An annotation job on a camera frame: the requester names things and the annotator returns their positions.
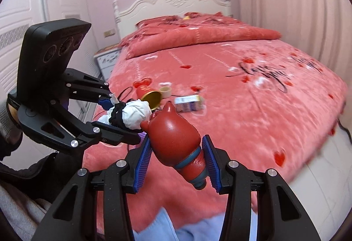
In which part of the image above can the white tissue black band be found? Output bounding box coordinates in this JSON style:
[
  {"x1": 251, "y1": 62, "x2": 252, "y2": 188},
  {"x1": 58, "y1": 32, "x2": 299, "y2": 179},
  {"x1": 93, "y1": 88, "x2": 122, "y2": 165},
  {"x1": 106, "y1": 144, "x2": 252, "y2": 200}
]
[{"x1": 97, "y1": 93, "x2": 152, "y2": 131}]

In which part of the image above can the pink printed pillow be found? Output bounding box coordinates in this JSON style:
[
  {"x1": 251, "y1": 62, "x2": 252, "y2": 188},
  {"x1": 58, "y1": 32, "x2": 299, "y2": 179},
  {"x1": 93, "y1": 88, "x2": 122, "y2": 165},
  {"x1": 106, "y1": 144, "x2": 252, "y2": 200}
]
[
  {"x1": 184, "y1": 11, "x2": 223, "y2": 19},
  {"x1": 136, "y1": 16, "x2": 182, "y2": 27}
]

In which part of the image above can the white floral nightstand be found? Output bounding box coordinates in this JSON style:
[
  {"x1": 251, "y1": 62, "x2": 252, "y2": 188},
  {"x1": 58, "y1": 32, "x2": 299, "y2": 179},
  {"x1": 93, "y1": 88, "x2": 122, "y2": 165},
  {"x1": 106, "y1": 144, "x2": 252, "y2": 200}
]
[{"x1": 93, "y1": 46, "x2": 121, "y2": 79}]

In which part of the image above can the grey cloth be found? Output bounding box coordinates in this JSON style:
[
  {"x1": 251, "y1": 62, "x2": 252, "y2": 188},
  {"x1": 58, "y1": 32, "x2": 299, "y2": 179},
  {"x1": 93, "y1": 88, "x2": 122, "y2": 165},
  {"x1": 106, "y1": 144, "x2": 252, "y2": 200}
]
[{"x1": 0, "y1": 183, "x2": 53, "y2": 241}]

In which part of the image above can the cream curtain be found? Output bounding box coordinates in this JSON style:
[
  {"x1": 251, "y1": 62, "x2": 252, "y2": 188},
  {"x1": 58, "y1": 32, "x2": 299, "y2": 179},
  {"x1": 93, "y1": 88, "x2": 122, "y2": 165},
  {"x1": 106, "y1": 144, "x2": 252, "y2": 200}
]
[{"x1": 234, "y1": 0, "x2": 352, "y2": 77}]

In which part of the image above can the small blue white carton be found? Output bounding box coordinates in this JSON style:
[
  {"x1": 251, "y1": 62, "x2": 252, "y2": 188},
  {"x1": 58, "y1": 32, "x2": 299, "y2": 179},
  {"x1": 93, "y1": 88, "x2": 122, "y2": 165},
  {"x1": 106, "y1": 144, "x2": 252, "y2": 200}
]
[{"x1": 174, "y1": 95, "x2": 205, "y2": 113}]

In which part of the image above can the dark cloth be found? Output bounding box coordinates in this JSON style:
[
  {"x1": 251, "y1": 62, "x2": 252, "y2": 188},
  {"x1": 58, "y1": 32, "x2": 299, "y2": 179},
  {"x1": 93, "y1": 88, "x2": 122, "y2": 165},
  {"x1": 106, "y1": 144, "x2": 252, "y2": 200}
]
[{"x1": 0, "y1": 152, "x2": 83, "y2": 203}]

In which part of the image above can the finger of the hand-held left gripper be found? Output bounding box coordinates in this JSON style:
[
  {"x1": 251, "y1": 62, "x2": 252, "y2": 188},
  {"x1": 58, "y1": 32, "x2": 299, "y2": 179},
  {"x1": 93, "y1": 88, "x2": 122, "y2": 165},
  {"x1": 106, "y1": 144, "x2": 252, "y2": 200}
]
[
  {"x1": 64, "y1": 68, "x2": 117, "y2": 110},
  {"x1": 41, "y1": 105, "x2": 141, "y2": 154}
]

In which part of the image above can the white carved headboard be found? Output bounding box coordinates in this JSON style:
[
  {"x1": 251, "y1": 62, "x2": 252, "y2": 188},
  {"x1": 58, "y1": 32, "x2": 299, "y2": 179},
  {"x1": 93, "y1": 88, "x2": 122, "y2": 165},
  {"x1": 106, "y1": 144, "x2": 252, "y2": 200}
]
[{"x1": 113, "y1": 0, "x2": 231, "y2": 35}]

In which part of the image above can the person's light blue clothing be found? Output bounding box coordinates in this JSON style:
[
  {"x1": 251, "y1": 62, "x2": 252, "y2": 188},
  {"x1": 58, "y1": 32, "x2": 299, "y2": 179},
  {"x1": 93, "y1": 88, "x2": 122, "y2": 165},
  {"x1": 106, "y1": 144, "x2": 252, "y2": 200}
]
[{"x1": 132, "y1": 208, "x2": 229, "y2": 241}]

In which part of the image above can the red bear toy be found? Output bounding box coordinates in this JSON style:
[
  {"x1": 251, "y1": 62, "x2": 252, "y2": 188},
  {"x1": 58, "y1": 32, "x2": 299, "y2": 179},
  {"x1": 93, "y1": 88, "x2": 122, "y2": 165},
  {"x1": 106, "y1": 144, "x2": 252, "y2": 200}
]
[{"x1": 141, "y1": 102, "x2": 209, "y2": 190}]

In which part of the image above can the black cord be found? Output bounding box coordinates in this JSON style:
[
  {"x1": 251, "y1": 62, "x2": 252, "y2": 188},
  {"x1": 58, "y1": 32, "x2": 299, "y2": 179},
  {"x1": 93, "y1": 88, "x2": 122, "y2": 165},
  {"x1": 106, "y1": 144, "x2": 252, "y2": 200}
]
[{"x1": 118, "y1": 87, "x2": 138, "y2": 101}]

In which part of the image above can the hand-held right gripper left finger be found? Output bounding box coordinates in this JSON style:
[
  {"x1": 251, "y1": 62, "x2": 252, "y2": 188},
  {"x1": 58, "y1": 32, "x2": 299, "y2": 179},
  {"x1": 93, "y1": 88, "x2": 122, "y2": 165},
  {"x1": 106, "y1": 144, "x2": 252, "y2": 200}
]
[{"x1": 31, "y1": 137, "x2": 154, "y2": 241}]

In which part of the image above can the folded pink quilt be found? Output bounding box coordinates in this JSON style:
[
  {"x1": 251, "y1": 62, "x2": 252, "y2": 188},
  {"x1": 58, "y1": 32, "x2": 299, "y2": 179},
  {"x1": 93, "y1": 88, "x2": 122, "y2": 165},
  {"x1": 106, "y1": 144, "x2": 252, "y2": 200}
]
[{"x1": 119, "y1": 17, "x2": 281, "y2": 58}]

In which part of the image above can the red cup gold inside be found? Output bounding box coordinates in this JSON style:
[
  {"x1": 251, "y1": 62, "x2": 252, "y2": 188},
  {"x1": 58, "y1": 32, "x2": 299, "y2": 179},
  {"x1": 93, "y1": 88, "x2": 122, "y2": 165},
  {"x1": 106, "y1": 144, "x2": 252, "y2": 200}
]
[{"x1": 137, "y1": 85, "x2": 163, "y2": 110}]

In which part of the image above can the black floor cable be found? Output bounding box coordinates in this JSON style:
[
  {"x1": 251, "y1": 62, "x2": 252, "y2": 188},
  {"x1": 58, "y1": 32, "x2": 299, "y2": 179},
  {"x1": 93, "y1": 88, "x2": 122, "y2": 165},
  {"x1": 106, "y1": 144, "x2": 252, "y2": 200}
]
[{"x1": 337, "y1": 120, "x2": 352, "y2": 145}]

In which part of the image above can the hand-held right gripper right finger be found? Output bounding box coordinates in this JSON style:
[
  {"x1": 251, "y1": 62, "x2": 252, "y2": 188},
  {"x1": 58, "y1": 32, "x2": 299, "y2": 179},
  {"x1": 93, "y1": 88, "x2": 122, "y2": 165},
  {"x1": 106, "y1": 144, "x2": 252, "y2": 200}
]
[{"x1": 202, "y1": 135, "x2": 321, "y2": 241}]

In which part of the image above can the bed with pink printed blanket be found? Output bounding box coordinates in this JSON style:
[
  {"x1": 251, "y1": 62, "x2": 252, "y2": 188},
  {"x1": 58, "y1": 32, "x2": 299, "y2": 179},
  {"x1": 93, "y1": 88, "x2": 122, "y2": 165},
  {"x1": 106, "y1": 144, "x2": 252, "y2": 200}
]
[{"x1": 81, "y1": 0, "x2": 348, "y2": 217}]

